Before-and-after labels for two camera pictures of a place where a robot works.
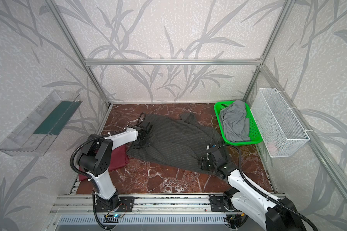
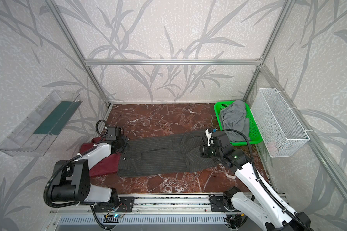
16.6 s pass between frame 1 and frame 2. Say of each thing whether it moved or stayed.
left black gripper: moved
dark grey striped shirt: moved
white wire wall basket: stayed
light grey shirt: stayed
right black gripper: moved
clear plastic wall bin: stayed
